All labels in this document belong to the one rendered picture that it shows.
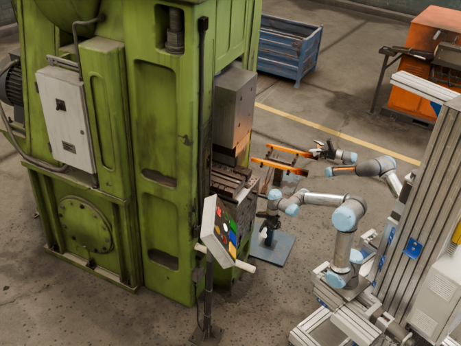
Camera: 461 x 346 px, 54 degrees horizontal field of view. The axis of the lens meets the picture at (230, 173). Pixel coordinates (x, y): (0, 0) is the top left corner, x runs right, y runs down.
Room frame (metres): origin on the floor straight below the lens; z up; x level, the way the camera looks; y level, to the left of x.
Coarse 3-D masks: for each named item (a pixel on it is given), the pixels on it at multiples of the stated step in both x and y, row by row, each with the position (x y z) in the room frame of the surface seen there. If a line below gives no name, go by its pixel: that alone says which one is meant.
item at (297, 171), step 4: (252, 160) 2.83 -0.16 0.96; (256, 160) 2.83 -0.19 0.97; (260, 160) 2.83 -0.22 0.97; (264, 160) 2.83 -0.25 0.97; (264, 164) 2.80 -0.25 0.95; (268, 164) 2.79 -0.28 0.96; (272, 164) 2.78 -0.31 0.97; (276, 164) 2.79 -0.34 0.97; (280, 164) 2.79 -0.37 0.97; (280, 168) 2.76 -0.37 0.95; (284, 168) 2.75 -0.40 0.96; (288, 168) 2.74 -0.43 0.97; (292, 168) 2.75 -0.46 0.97; (296, 168) 2.74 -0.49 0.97; (300, 168) 2.74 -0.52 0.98; (296, 172) 2.71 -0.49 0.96; (300, 172) 2.72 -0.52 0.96; (304, 172) 2.71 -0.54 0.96; (308, 172) 2.71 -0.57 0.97
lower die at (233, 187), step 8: (216, 168) 2.65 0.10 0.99; (216, 176) 2.56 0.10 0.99; (240, 176) 2.57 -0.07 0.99; (216, 184) 2.48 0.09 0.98; (224, 184) 2.48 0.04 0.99; (232, 184) 2.48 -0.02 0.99; (240, 184) 2.51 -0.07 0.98; (216, 192) 2.45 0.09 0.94; (224, 192) 2.42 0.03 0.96; (232, 192) 2.40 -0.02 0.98
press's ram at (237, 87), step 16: (224, 80) 2.48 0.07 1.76; (240, 80) 2.49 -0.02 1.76; (256, 80) 2.61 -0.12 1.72; (224, 96) 2.38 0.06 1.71; (240, 96) 2.41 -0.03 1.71; (224, 112) 2.38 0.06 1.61; (240, 112) 2.42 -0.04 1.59; (224, 128) 2.38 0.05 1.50; (240, 128) 2.44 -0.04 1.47; (224, 144) 2.37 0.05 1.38
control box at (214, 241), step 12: (204, 204) 2.05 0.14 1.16; (216, 204) 2.03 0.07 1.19; (204, 216) 1.94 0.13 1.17; (216, 216) 1.93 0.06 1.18; (228, 216) 2.08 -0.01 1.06; (204, 228) 1.84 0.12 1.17; (228, 228) 1.98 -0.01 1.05; (204, 240) 1.77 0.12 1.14; (216, 240) 1.77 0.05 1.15; (228, 240) 1.88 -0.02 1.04; (216, 252) 1.77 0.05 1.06; (228, 252) 1.80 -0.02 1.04; (228, 264) 1.77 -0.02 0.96
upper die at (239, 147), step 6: (246, 138) 2.54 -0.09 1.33; (216, 144) 2.45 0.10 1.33; (240, 144) 2.46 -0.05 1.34; (246, 144) 2.55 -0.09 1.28; (216, 150) 2.45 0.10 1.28; (222, 150) 2.44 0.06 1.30; (228, 150) 2.42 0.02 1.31; (234, 150) 2.40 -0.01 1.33; (240, 150) 2.46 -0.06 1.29; (234, 156) 2.40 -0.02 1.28
